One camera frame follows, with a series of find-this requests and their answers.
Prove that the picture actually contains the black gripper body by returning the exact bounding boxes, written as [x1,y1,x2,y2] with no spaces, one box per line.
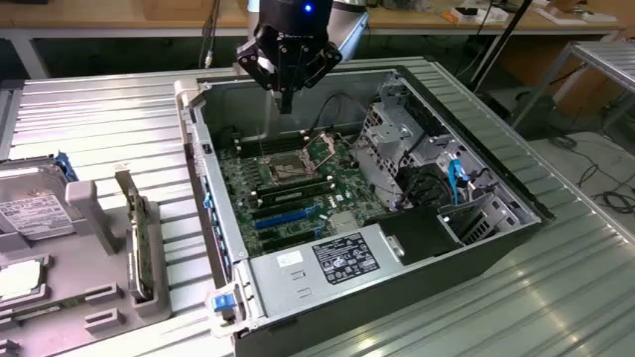
[254,0,332,51]

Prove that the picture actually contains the green graphics card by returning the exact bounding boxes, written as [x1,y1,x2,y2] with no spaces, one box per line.
[114,169,160,301]

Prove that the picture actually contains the black RAM slot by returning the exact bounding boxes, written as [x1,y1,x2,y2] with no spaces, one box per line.
[236,140,312,158]
[232,130,310,149]
[251,173,334,197]

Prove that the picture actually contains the silver disk bay cage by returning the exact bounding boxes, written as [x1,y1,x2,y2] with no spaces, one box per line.
[355,100,432,209]

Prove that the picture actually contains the thin locking lever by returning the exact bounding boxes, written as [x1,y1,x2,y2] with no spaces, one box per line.
[255,126,270,167]

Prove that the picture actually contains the metal socket cover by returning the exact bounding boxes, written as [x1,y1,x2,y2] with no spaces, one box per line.
[300,132,342,174]

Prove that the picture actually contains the CPU socket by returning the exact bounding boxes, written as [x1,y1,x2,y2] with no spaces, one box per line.
[266,154,319,187]

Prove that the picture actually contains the green motherboard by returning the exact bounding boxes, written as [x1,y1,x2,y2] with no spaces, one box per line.
[212,129,394,260]

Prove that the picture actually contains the flat white box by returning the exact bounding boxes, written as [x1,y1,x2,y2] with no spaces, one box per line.
[466,9,511,25]

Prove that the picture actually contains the black slanted pole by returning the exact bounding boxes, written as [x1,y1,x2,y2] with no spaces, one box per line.
[468,0,535,92]

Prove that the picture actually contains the dark RAM stick white label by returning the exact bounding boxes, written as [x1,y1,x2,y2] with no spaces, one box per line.
[256,181,335,208]

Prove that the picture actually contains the blue card retainer strip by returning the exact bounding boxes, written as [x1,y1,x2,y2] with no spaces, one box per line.
[200,176,234,269]

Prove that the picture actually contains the large brown box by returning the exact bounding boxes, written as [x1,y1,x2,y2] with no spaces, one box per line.
[495,35,622,118]

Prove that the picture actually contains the black expansion slot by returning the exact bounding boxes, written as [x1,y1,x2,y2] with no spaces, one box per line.
[256,227,319,243]
[260,236,323,254]
[250,202,322,222]

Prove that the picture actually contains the silver chipset heatsink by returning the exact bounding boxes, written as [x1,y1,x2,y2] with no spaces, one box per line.
[327,212,362,230]

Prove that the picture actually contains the dark grey box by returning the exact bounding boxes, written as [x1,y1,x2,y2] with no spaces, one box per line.
[483,87,557,123]

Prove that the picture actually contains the blue disk caddy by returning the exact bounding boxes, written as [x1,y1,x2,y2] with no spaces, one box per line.
[52,150,80,184]

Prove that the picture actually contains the white flat carton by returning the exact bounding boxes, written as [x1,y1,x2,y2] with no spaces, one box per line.
[533,0,590,26]

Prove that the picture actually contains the black plastic shroud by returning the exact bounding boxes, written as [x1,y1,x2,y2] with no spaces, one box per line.
[364,206,466,267]

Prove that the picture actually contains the vented silver disk bay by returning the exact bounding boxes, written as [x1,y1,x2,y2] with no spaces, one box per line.
[436,191,542,248]

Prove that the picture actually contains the silver power supply unit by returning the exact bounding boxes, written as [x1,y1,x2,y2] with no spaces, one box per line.
[246,224,408,320]

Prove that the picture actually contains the silver hard disk drive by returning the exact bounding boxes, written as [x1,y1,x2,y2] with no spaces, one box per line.
[0,158,80,242]

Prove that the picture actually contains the black open PC case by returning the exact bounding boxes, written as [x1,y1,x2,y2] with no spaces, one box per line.
[172,65,557,357]

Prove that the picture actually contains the blue case latch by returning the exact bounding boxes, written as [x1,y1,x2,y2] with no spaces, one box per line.
[211,293,235,312]

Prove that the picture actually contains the grey parts rack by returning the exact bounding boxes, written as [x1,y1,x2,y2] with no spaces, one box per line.
[0,179,174,357]

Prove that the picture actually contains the silver CPU chip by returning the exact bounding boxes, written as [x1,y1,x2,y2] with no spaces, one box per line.
[0,259,48,301]

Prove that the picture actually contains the green RAM stick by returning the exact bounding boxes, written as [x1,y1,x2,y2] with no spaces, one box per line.
[0,285,111,321]

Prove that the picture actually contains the thin cable silver plug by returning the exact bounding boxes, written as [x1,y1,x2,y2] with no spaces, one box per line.
[199,0,223,71]

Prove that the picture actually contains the black looped wire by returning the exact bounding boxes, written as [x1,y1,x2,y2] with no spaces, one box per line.
[310,92,371,137]

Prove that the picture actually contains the wooden desk white frame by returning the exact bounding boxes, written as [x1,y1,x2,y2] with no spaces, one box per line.
[0,0,627,38]

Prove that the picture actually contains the black wire bundle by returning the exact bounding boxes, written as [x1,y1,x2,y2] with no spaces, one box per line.
[396,165,451,209]

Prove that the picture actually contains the blue wire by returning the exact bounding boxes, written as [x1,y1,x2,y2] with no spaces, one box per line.
[447,158,471,206]

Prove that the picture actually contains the metal frame slatted table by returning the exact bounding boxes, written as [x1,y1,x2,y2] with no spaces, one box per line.
[510,39,635,131]

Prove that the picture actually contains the black loose cables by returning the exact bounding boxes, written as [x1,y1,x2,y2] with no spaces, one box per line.
[549,133,635,216]

